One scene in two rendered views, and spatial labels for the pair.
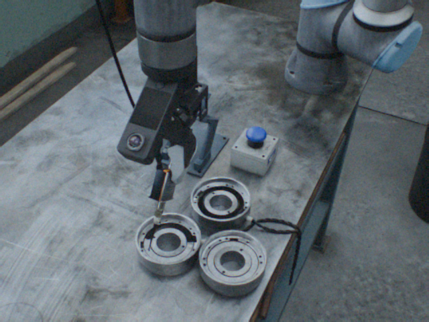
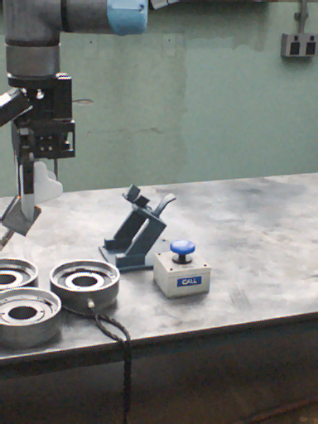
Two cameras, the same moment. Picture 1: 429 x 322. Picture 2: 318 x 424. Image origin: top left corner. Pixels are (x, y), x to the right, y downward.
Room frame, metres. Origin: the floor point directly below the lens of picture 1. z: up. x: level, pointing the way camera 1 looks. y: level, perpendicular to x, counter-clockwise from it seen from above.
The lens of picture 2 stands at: (0.05, -0.75, 1.31)
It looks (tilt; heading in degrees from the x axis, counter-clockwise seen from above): 22 degrees down; 46
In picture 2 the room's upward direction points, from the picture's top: 2 degrees clockwise
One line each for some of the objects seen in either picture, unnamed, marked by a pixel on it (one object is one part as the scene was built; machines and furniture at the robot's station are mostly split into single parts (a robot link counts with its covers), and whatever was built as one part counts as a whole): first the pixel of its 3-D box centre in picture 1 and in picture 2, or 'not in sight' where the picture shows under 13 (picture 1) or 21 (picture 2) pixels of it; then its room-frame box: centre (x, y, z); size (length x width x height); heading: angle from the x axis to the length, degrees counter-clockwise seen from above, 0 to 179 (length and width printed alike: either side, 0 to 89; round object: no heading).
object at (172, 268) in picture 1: (168, 245); (3, 284); (0.53, 0.07, 0.82); 0.10 x 0.10 x 0.04
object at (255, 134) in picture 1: (255, 141); (182, 257); (0.76, -0.07, 0.85); 0.04 x 0.04 x 0.05
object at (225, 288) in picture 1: (232, 263); (22, 318); (0.49, -0.03, 0.82); 0.10 x 0.10 x 0.04
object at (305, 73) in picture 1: (318, 59); not in sight; (1.07, -0.23, 0.85); 0.15 x 0.15 x 0.10
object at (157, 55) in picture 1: (165, 43); (32, 60); (0.59, 0.07, 1.15); 0.08 x 0.08 x 0.05
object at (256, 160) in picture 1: (255, 149); (185, 271); (0.76, -0.07, 0.82); 0.08 x 0.07 x 0.05; 155
